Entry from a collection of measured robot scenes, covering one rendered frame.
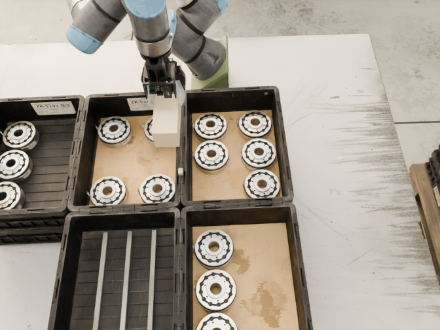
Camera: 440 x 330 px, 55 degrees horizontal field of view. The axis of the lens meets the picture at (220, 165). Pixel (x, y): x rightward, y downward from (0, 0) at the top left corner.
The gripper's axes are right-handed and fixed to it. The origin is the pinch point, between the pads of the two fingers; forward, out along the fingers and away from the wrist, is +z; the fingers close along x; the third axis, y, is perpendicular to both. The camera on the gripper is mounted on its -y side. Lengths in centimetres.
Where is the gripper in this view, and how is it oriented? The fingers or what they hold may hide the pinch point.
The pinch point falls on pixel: (167, 99)
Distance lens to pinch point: 112.0
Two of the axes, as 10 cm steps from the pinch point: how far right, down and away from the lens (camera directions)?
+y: 0.1, 8.6, -5.1
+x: 10.0, -0.2, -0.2
